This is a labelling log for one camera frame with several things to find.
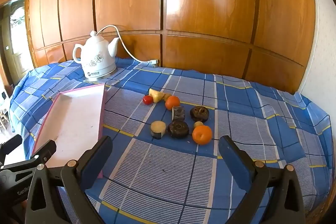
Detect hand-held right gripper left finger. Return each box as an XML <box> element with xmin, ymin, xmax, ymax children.
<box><xmin>25</xmin><ymin>135</ymin><xmax>113</xmax><ymax>224</ymax></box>

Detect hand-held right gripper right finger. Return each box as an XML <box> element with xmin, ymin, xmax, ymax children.
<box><xmin>218</xmin><ymin>135</ymin><xmax>306</xmax><ymax>224</ymax></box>

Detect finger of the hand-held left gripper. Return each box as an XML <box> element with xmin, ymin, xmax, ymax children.
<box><xmin>0</xmin><ymin>134</ymin><xmax>23</xmax><ymax>161</ymax></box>
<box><xmin>31</xmin><ymin>140</ymin><xmax>57</xmax><ymax>165</ymax></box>

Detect orange tangerine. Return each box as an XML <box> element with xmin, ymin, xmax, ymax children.
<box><xmin>165</xmin><ymin>95</ymin><xmax>181</xmax><ymax>110</ymax></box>
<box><xmin>192</xmin><ymin>125</ymin><xmax>213</xmax><ymax>145</ymax></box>

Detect pink and white tray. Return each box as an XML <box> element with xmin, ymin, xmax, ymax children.
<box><xmin>31</xmin><ymin>83</ymin><xmax>108</xmax><ymax>178</ymax></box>

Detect dark purple mangosteen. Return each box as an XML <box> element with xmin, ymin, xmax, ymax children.
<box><xmin>167</xmin><ymin>120</ymin><xmax>190</xmax><ymax>139</ymax></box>
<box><xmin>190</xmin><ymin>106</ymin><xmax>210</xmax><ymax>122</ymax></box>

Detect dark sugarcane piece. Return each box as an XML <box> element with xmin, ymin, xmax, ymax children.
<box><xmin>150</xmin><ymin>121</ymin><xmax>167</xmax><ymax>140</ymax></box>
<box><xmin>171</xmin><ymin>106</ymin><xmax>186</xmax><ymax>121</ymax></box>

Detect blue plaid tablecloth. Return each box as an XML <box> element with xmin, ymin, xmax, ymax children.
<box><xmin>9</xmin><ymin>57</ymin><xmax>332</xmax><ymax>224</ymax></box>

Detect white ceramic electric kettle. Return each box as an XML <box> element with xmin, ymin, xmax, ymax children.
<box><xmin>73</xmin><ymin>30</ymin><xmax>120</xmax><ymax>81</ymax></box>

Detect door with patterned glass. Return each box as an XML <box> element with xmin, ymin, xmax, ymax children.
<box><xmin>0</xmin><ymin>0</ymin><xmax>34</xmax><ymax>88</ymax></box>

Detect white power cable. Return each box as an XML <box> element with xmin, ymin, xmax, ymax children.
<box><xmin>96</xmin><ymin>25</ymin><xmax>153</xmax><ymax>64</ymax></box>

